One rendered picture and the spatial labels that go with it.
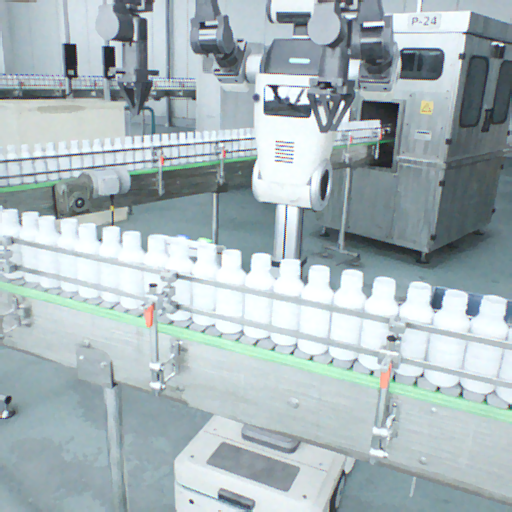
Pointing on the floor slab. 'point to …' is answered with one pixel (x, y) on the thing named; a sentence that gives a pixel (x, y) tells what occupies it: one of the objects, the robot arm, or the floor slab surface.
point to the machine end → (433, 135)
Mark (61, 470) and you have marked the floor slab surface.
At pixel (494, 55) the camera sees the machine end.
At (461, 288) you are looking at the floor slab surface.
